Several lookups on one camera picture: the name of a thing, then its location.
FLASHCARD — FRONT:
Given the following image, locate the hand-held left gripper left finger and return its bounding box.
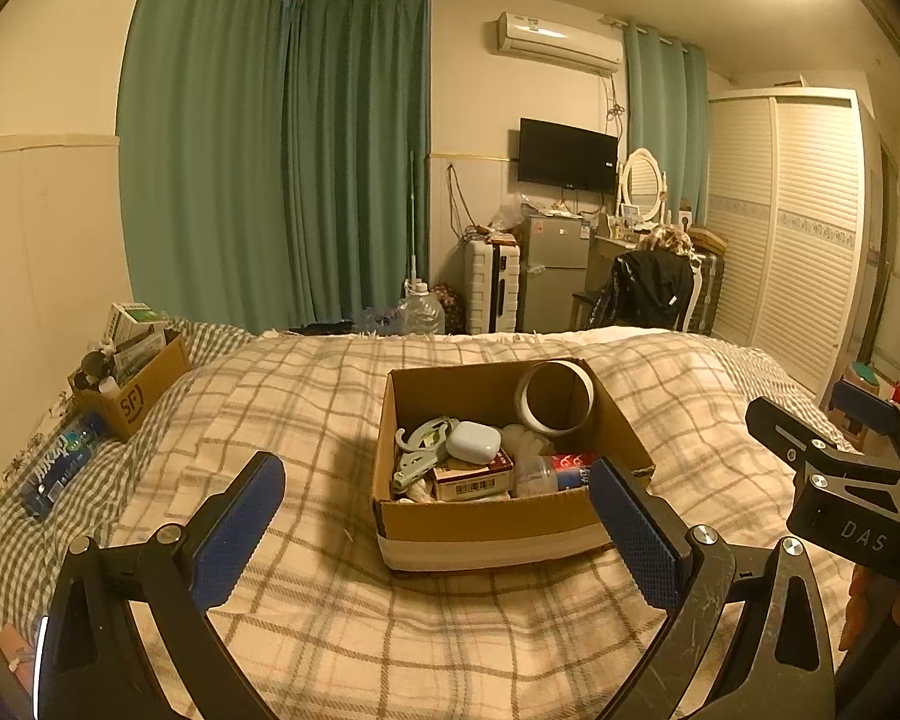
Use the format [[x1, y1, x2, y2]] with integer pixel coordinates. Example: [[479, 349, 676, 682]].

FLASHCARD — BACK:
[[37, 452, 287, 720]]

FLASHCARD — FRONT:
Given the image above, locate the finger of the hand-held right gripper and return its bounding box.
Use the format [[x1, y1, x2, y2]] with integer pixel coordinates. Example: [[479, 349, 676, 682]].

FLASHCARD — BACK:
[[746, 397, 900, 496], [831, 379, 900, 470]]

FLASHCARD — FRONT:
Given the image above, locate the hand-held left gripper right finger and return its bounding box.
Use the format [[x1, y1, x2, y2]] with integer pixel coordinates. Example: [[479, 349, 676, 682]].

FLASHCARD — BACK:
[[589, 456, 838, 720]]

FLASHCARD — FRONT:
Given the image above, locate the clear bottle red blue label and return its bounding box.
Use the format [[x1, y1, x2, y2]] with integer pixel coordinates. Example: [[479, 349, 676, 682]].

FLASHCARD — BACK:
[[514, 454, 601, 497]]

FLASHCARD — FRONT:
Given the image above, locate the white fabric scrunchie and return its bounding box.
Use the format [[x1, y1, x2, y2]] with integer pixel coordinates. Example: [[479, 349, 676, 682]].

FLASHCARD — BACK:
[[502, 426, 548, 458]]

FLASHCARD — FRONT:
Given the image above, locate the wide tape roll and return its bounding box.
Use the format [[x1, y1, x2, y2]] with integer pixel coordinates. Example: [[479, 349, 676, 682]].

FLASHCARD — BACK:
[[515, 360, 596, 434]]

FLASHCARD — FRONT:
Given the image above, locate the yellow orange medicine box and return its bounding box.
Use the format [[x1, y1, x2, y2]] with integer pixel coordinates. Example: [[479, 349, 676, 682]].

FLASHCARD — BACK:
[[431, 450, 515, 502]]

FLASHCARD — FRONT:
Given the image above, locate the pale blue earbuds case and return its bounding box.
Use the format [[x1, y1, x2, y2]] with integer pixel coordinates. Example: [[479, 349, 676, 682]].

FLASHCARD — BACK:
[[446, 424, 505, 464]]

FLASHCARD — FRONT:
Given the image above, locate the pale blue plastic hook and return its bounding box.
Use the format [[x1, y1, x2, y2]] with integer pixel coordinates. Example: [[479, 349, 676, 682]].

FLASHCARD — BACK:
[[392, 420, 460, 494]]

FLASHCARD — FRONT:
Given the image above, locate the person's right hand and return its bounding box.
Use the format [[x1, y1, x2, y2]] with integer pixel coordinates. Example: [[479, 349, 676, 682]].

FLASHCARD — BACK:
[[849, 566, 900, 627]]

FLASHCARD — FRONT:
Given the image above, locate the plastic stool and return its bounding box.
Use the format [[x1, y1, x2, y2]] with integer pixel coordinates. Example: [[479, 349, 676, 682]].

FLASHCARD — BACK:
[[840, 361, 900, 443]]

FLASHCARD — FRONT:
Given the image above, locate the green checked bed sheet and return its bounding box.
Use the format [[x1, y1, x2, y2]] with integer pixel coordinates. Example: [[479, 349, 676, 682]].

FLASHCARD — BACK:
[[0, 319, 863, 616]]

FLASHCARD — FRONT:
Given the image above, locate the dark striped suitcase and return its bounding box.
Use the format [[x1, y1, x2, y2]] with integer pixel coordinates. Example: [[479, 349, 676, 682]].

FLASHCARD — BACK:
[[690, 229, 730, 337]]

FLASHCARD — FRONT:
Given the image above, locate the small printed cardboard box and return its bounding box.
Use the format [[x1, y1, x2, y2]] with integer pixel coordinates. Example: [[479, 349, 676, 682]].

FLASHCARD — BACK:
[[71, 330, 192, 442]]

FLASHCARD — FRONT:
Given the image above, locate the blue water bottle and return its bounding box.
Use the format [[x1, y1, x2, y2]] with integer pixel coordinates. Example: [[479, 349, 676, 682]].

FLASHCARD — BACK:
[[21, 412, 110, 517]]

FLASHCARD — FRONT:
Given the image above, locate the white louvred wardrobe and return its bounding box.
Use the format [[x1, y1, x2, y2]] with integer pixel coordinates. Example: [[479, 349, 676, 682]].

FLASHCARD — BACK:
[[706, 88, 882, 391]]

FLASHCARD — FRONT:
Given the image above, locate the black jacket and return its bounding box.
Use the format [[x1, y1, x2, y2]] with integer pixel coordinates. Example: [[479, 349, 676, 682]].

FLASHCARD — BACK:
[[586, 249, 695, 331]]

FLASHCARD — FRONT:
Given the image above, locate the grey plush toy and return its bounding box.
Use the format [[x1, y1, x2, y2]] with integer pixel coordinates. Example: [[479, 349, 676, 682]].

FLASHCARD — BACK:
[[81, 349, 121, 395]]

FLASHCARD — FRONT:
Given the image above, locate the tan fluffy item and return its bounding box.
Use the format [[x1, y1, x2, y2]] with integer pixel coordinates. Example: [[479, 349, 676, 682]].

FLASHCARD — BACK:
[[640, 226, 695, 256]]

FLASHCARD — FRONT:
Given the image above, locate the lit smartphone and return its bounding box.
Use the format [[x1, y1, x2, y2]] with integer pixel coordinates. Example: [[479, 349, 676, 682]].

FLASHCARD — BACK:
[[34, 615, 52, 698]]

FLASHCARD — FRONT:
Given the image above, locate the white green carton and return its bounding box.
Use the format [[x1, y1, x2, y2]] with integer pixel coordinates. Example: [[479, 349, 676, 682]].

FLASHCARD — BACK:
[[105, 302, 167, 342]]

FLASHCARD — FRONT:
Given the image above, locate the grey dressing table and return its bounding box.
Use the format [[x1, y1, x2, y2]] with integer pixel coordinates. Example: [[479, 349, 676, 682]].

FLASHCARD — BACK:
[[586, 229, 650, 293]]

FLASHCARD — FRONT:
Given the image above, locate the silver small fridge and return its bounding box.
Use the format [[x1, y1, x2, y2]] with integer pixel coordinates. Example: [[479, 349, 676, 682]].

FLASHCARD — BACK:
[[520, 211, 593, 332]]

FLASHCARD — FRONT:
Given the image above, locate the white oval mirror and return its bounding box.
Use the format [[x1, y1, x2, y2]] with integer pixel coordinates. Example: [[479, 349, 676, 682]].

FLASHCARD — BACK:
[[616, 148, 667, 224]]

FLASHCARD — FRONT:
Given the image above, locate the white ribbed suitcase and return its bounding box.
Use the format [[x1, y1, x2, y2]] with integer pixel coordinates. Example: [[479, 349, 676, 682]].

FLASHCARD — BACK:
[[463, 238, 524, 335]]

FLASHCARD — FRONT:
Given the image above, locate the large clear water jug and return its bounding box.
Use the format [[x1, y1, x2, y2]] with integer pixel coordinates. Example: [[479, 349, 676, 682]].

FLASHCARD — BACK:
[[396, 279, 447, 336]]

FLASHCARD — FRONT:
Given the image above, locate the dark floral bag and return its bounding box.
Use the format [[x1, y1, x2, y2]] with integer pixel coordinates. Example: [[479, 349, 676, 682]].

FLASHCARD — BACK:
[[431, 283, 466, 331]]

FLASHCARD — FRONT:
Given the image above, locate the pale green curtain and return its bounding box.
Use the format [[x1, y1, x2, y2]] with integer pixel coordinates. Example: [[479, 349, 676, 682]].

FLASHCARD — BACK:
[[621, 22, 710, 226]]

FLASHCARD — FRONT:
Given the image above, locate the clear plastic bag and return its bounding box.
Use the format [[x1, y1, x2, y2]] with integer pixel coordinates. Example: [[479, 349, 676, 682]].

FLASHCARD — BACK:
[[491, 195, 530, 233]]

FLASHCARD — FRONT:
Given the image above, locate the thin white pole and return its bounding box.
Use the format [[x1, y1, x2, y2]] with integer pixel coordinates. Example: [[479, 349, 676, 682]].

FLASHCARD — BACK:
[[408, 150, 422, 286]]

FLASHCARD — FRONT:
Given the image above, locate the white air conditioner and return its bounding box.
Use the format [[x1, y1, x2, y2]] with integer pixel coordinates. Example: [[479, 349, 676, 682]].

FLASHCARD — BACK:
[[493, 11, 622, 76]]

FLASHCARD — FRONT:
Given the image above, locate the black wall television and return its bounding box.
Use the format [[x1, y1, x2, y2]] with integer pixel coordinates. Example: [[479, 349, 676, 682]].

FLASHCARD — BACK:
[[517, 118, 620, 192]]

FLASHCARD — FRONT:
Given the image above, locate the wall cable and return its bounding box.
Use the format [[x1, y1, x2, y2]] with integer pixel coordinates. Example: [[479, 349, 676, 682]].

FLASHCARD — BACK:
[[446, 165, 479, 237]]

